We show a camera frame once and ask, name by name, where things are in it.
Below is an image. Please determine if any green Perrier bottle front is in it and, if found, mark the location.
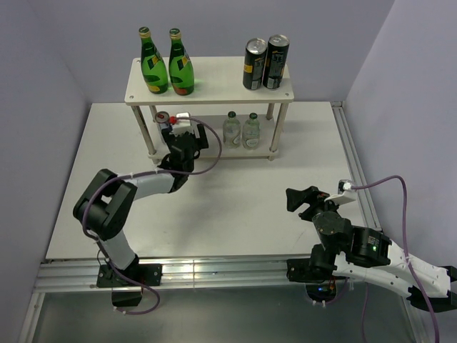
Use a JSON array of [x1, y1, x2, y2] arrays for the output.
[[169, 28, 195, 96]]

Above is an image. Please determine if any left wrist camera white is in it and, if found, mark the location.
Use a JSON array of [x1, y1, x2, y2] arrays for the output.
[[169, 112, 194, 136]]

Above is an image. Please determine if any black tall can left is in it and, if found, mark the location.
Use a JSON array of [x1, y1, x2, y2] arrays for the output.
[[243, 38, 267, 90]]

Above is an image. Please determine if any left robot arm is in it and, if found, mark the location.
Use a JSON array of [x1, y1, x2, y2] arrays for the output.
[[73, 121, 209, 285]]

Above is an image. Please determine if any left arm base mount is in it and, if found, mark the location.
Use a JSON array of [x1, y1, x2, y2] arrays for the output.
[[96, 264, 163, 309]]

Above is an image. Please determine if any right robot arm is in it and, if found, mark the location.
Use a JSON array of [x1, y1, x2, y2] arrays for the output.
[[286, 180, 456, 313]]

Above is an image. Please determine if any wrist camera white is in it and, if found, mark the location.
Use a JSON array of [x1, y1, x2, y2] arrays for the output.
[[325, 179, 357, 206], [169, 112, 194, 136]]

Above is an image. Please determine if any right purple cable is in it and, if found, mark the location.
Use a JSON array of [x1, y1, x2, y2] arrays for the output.
[[348, 174, 442, 343]]

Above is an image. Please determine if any blue silver can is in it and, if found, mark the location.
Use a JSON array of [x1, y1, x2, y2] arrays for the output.
[[154, 111, 172, 144]]

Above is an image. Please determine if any clear Chang bottle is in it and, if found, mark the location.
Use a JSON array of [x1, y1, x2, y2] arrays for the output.
[[223, 111, 241, 149], [242, 112, 260, 149]]

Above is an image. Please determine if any aluminium rail frame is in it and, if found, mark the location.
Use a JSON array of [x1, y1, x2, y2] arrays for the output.
[[19, 101, 429, 342]]

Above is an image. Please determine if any white two-tier shelf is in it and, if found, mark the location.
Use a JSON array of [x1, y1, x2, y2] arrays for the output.
[[124, 56, 294, 163]]

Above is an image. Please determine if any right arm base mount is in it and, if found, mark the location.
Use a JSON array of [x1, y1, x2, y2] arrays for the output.
[[286, 258, 349, 309]]

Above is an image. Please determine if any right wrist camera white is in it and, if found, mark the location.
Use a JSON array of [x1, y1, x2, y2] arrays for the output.
[[325, 179, 357, 206]]

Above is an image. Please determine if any green perrier bottle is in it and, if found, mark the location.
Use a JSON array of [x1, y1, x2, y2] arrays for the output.
[[169, 28, 195, 96], [139, 26, 169, 94]]

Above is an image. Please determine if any black tall can right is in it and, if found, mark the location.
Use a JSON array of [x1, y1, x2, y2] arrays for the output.
[[263, 34, 290, 90]]

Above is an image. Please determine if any black tall can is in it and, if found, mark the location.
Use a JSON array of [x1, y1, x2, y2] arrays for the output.
[[263, 34, 290, 90], [243, 38, 267, 90]]

